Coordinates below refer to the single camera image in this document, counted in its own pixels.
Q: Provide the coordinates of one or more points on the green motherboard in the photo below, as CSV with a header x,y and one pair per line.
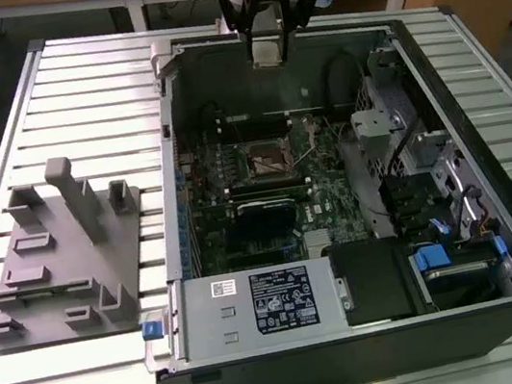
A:
x,y
333,189

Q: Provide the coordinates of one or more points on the silver finned heatsink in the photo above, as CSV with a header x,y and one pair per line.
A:
x,y
318,243

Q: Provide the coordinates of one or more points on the grey parts rack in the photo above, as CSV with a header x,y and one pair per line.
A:
x,y
67,261

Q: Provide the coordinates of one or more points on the hard disk in blue carrier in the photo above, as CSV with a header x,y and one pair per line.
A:
x,y
429,258

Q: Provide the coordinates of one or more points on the black plastic shroud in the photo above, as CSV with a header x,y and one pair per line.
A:
x,y
372,280

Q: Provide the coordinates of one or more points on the CPU socket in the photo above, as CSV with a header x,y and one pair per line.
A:
x,y
268,163

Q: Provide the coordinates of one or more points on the metal locking lever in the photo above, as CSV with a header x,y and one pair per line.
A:
x,y
309,152

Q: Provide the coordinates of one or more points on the black graphics card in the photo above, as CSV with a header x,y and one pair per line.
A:
x,y
267,219

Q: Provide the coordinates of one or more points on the silver power supply unit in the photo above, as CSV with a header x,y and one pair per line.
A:
x,y
209,326

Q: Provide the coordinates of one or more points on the blue case latch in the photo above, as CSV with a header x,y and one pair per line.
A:
x,y
151,330

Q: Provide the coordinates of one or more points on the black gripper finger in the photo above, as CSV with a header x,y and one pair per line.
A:
x,y
299,0
229,6

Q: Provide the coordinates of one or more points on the white board label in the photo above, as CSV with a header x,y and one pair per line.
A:
x,y
319,209

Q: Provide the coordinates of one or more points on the black open PC case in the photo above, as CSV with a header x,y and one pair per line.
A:
x,y
314,373

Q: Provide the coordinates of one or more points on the silver CPU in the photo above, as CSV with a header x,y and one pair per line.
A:
x,y
267,54

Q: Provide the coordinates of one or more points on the metal drive cage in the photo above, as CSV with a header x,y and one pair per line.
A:
x,y
375,127

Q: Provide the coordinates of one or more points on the blue plastic clip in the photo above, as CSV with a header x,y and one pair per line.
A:
x,y
499,247

